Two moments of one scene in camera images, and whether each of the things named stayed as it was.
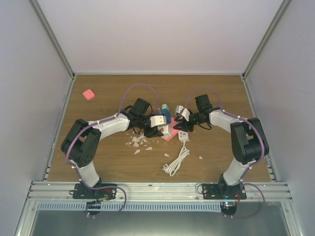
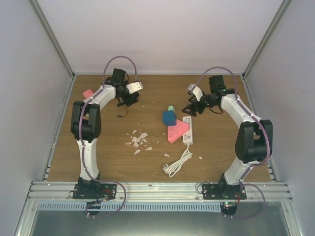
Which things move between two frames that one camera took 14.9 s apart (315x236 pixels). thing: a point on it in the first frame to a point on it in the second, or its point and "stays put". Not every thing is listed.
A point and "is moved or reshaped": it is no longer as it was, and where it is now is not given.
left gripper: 152,133 to 130,101
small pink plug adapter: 88,94 stays put
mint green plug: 165,106 to 171,107
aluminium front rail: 159,191 stays put
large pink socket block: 174,131 is moved or reshaped
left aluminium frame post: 59,50 stays put
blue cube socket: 165,112 is moved or reshaped
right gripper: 186,127 to 192,106
